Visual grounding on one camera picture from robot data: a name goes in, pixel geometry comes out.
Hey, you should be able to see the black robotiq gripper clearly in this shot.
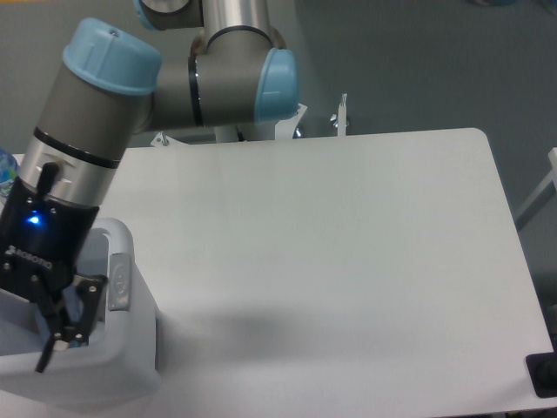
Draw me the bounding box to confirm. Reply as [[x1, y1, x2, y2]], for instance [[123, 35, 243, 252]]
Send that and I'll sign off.
[[1, 178, 108, 373]]

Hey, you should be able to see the clear plastic bottle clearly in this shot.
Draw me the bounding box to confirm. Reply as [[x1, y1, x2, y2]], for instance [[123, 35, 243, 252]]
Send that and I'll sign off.
[[35, 287, 82, 344]]

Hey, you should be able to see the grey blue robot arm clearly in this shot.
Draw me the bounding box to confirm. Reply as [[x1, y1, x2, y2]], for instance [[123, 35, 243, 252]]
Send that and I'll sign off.
[[1, 1, 299, 372]]

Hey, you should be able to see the white plastic trash can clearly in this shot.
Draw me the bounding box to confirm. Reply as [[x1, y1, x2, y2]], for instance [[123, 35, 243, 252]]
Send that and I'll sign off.
[[1, 218, 161, 408]]

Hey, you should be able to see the blue labelled water bottle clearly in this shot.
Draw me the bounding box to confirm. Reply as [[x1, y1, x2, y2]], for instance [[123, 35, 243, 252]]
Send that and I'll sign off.
[[0, 149, 18, 207]]

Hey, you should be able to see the black clamp at table edge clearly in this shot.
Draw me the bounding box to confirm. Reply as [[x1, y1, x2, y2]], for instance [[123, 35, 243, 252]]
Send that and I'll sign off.
[[526, 352, 556, 399]]

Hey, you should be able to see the white metal clamp bracket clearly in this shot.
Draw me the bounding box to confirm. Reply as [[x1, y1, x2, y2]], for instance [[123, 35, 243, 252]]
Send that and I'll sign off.
[[149, 92, 351, 147]]

